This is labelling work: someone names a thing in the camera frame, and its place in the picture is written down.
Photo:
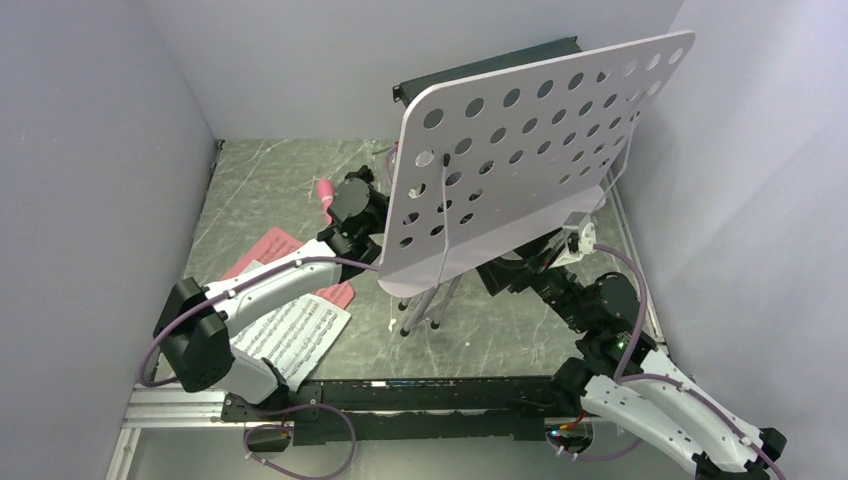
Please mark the white sheet music page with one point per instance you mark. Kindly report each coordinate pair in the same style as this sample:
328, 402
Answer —
279, 330

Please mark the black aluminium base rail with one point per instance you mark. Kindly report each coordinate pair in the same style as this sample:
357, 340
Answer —
516, 407

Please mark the dark teal rack unit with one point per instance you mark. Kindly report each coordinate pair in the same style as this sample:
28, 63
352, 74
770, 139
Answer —
406, 91

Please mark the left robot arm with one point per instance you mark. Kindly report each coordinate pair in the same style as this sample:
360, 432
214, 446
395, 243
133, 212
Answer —
197, 323

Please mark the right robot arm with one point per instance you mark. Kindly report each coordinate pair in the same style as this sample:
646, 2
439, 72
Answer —
624, 376

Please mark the pink sheet music page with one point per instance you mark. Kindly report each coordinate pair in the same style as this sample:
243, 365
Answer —
275, 244

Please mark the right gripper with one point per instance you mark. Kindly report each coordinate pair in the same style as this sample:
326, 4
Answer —
519, 271

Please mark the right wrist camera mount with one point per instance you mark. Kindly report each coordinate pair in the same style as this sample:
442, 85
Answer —
580, 235

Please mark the black microphone desk stand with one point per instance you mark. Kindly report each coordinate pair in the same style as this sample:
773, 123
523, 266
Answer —
364, 173

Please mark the lilac perforated music stand desk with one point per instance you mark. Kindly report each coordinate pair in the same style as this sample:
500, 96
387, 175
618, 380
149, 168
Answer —
490, 162

